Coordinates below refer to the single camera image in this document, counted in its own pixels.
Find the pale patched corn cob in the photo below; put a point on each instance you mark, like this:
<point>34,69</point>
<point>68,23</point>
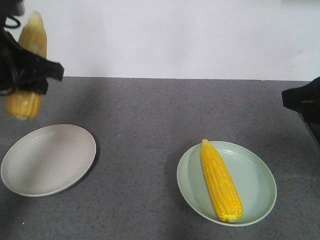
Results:
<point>22,104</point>

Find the yellow corn cob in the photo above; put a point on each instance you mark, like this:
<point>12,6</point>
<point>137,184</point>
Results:
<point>222,191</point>

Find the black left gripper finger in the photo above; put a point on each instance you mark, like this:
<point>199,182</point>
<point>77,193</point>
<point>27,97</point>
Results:
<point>48,69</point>
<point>39,86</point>

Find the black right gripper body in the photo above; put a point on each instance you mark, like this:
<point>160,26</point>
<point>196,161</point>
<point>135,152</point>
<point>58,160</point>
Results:
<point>304,100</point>

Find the black induction cooktop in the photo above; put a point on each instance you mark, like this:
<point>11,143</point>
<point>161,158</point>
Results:
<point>315,131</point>

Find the beige round plate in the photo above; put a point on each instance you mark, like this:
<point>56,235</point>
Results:
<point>48,160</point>

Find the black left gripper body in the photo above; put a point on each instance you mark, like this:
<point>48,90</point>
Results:
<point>10,71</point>

